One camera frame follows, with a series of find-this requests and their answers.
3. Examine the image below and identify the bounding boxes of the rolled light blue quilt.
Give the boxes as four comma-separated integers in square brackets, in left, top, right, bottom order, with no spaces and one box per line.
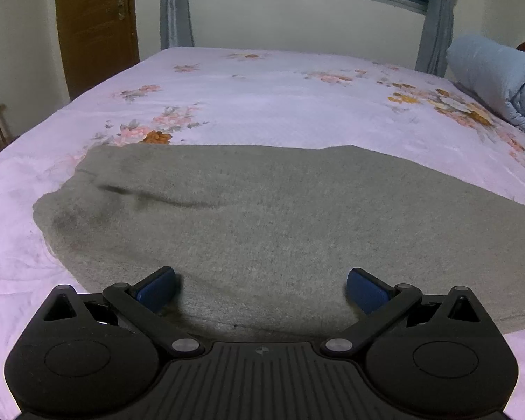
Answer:
[446,33,525,141]

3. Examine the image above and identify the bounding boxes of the grey curtain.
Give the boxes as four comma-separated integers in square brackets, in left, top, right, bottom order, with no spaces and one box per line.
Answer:
[159,0,196,50]
[415,0,467,75]

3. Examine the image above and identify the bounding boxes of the brown wooden door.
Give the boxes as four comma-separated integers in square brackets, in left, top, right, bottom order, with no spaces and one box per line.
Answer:
[55,0,141,101]

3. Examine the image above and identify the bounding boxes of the bed with pink floral sheet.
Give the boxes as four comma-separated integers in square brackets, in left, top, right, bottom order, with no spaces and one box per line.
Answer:
[0,46,525,407]

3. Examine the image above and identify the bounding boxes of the grey-green pants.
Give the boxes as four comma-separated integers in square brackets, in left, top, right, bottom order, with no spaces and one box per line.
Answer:
[33,143,525,343]

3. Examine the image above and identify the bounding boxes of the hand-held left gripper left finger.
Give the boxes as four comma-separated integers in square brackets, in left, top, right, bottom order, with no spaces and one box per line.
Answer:
[41,266,205,356]

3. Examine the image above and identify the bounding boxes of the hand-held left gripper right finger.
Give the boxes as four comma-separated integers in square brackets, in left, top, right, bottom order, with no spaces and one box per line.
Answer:
[320,267,483,356]

